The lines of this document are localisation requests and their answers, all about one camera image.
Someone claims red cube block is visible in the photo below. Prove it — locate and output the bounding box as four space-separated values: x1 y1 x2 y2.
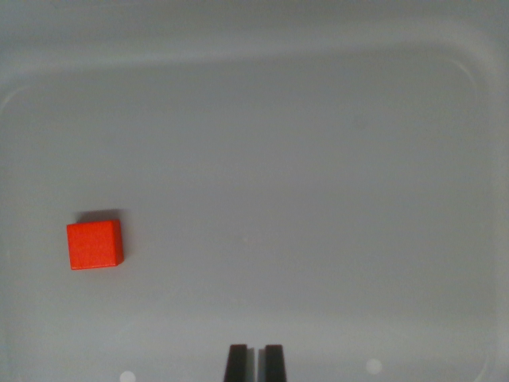
66 219 125 271

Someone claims white plastic tray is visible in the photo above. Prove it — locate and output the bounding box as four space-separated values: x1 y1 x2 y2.
0 0 509 382

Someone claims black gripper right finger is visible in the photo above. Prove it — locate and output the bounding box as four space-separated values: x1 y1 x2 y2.
258 344 288 382

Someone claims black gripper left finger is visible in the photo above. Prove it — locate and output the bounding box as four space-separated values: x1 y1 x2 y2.
223 344 256 382

